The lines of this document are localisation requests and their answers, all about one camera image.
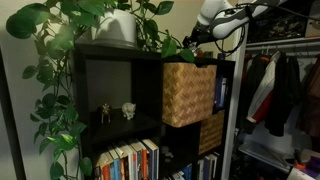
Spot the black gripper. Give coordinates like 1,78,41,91
182,27,214,52

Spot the wooden parquet table top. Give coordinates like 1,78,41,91
162,61,218,129

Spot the brown woven basket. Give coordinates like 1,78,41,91
198,109,226,155

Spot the navy book with title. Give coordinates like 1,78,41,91
214,77,224,111

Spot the light blue white book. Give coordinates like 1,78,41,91
221,77,228,108

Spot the row of books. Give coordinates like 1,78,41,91
72,42,236,180

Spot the dark maroon garment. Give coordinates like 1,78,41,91
237,53,264,136

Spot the white plant pot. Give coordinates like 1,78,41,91
90,8,138,50

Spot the white red jacket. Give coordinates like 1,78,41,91
245,51,283,125

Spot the dark patterned box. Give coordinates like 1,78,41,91
247,1,309,44

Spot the white elephant figurine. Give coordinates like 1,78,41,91
121,101,137,121

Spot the white closet rod shelf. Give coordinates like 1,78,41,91
245,36,320,53

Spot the black jacket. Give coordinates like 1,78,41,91
264,51,304,138

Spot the tan box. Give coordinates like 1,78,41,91
304,11,320,38

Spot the orange spine book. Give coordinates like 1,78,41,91
138,139,149,180

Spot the brown coat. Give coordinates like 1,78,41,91
295,54,320,139

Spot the grey blue book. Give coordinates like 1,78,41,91
129,141,144,180

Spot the white low shelf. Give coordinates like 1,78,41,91
237,141,294,174

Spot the brown book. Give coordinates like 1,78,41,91
118,146,127,180

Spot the orange red book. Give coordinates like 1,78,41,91
100,156,112,180

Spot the dark book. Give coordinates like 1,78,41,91
93,159,103,180

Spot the small orange item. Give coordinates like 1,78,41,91
293,159,307,170

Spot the white plastic object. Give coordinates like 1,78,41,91
285,166,320,180

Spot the green pothos plant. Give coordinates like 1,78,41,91
5,0,196,180

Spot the purple item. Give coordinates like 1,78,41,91
305,155,320,173

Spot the dark door strip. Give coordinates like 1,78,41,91
0,49,27,180

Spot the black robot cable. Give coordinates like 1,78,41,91
213,1,320,56

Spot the white door frame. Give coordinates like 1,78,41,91
221,33,249,180

